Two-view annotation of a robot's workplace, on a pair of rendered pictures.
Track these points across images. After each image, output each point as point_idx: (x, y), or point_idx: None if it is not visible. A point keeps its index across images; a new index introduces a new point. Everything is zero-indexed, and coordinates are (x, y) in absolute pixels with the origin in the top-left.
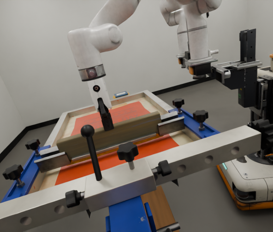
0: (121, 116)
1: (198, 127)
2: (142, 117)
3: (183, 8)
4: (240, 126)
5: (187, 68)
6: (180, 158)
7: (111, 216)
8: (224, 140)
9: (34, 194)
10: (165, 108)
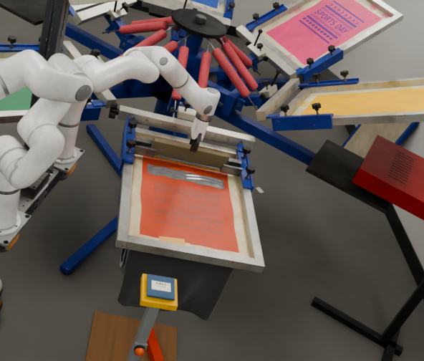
0: (173, 210)
1: (129, 135)
2: (167, 140)
3: (87, 99)
4: (122, 110)
5: (43, 200)
6: (161, 114)
7: None
8: (137, 110)
9: (226, 134)
10: (130, 170)
